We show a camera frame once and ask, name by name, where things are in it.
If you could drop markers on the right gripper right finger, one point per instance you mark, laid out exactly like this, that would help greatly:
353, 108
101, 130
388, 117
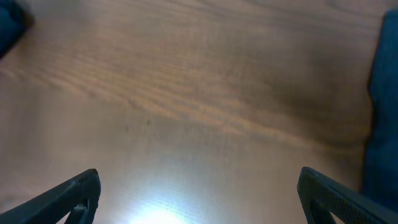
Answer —
323, 199

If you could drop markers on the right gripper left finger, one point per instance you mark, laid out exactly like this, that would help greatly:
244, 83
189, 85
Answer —
77, 199

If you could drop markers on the navy blue shorts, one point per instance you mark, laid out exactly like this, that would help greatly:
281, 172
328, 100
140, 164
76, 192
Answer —
16, 19

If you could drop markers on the navy garment on pile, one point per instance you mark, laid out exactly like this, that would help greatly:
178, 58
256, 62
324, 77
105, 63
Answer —
380, 164

